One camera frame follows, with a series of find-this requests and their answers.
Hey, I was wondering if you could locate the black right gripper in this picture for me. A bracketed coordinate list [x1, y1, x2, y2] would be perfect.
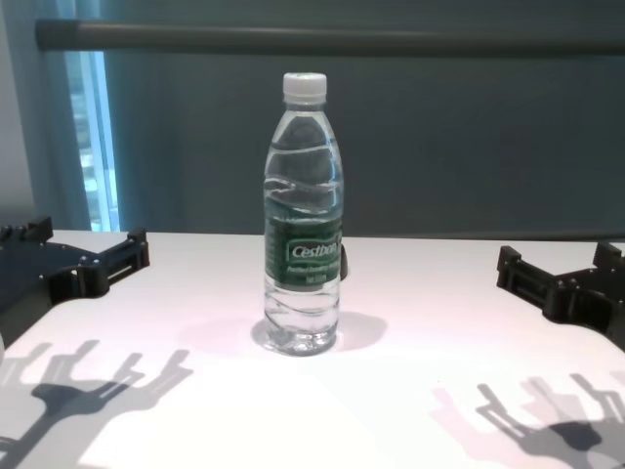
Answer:
[496, 240, 625, 353]

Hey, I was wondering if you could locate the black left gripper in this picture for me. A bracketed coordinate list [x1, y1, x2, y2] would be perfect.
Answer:
[0, 216, 150, 319]

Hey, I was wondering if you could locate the clear water bottle green label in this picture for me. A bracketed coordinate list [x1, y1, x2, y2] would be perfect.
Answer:
[262, 71, 346, 357]

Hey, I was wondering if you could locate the grey handrail bar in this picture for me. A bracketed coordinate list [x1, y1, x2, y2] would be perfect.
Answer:
[34, 18, 625, 59]

